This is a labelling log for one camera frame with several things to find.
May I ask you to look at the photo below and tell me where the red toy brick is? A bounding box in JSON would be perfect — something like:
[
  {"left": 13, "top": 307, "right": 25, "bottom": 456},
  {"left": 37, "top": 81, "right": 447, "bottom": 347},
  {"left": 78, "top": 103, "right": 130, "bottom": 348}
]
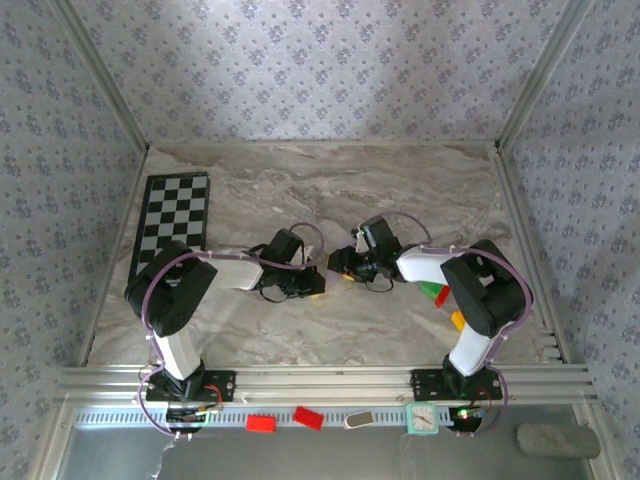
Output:
[
  {"left": 245, "top": 414, "right": 277, "bottom": 434},
  {"left": 292, "top": 405, "right": 325, "bottom": 431}
]

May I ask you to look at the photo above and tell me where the silver oval object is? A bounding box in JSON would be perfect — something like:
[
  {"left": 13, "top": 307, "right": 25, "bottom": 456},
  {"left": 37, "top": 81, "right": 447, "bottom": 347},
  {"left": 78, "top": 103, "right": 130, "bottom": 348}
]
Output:
[{"left": 343, "top": 409, "right": 374, "bottom": 430}]

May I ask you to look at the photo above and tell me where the perforated metal strip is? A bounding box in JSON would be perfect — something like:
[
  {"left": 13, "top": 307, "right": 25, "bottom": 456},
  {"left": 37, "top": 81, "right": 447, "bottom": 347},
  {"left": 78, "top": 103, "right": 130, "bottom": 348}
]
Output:
[{"left": 72, "top": 405, "right": 494, "bottom": 429}]

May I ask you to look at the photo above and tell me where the black and grey checkerboard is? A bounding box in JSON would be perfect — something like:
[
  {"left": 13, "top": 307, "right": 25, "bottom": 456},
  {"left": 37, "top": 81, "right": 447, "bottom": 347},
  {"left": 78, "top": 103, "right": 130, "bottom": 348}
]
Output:
[{"left": 127, "top": 172, "right": 211, "bottom": 286}]

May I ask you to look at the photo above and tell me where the mint green clock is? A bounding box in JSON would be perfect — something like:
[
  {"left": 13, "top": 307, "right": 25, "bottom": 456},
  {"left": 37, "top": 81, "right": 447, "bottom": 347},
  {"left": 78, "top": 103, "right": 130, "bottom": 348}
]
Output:
[{"left": 404, "top": 402, "right": 440, "bottom": 436}]

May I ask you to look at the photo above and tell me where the clear tape strip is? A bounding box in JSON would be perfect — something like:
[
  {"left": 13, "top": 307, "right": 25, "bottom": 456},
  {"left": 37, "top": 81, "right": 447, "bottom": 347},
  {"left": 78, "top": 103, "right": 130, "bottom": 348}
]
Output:
[{"left": 148, "top": 439, "right": 177, "bottom": 480}]

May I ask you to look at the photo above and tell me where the grey stone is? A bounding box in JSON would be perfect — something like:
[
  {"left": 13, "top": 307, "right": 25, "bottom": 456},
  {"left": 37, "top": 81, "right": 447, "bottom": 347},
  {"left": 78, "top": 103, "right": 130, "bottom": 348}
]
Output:
[{"left": 516, "top": 423, "right": 601, "bottom": 459}]

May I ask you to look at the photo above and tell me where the aluminium mounting rail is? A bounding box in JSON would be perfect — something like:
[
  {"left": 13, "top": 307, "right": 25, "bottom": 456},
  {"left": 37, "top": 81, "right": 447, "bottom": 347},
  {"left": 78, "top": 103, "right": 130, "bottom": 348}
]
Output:
[{"left": 54, "top": 364, "right": 599, "bottom": 406}]

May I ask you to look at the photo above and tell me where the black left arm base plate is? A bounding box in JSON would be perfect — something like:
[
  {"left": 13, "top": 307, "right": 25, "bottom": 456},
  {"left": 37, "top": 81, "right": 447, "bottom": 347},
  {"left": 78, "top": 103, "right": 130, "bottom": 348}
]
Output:
[{"left": 145, "top": 369, "right": 237, "bottom": 404}]

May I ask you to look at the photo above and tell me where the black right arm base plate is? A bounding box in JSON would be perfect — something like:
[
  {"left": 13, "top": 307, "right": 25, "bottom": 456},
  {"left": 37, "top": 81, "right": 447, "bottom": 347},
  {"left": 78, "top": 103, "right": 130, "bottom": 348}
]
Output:
[{"left": 410, "top": 368, "right": 504, "bottom": 401}]

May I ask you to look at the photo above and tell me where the aluminium side rail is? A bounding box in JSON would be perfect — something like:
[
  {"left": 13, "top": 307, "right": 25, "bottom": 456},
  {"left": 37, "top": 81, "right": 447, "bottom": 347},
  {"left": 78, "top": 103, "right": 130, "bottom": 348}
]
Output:
[
  {"left": 492, "top": 144, "right": 571, "bottom": 364},
  {"left": 77, "top": 143, "right": 151, "bottom": 367}
]

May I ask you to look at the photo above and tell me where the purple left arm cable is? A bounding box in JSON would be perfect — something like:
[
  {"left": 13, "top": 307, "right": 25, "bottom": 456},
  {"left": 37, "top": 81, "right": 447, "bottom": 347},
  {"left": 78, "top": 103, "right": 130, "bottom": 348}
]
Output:
[{"left": 137, "top": 222, "right": 326, "bottom": 442}]

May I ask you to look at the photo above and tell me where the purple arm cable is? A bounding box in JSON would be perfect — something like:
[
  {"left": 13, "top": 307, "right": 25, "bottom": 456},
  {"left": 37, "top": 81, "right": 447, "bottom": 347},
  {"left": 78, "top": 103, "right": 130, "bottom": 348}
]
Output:
[
  {"left": 137, "top": 222, "right": 326, "bottom": 442},
  {"left": 379, "top": 210, "right": 536, "bottom": 442}
]

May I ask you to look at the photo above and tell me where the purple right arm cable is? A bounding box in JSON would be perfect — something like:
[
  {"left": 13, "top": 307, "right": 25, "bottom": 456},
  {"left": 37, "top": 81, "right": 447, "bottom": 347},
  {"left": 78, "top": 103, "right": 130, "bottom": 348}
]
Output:
[{"left": 379, "top": 210, "right": 536, "bottom": 442}]

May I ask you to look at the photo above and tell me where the aluminium frame post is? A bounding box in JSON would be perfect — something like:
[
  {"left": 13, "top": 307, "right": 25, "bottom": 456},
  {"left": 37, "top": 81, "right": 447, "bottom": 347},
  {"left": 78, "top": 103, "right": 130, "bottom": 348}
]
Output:
[
  {"left": 49, "top": 0, "right": 151, "bottom": 154},
  {"left": 494, "top": 0, "right": 596, "bottom": 151}
]

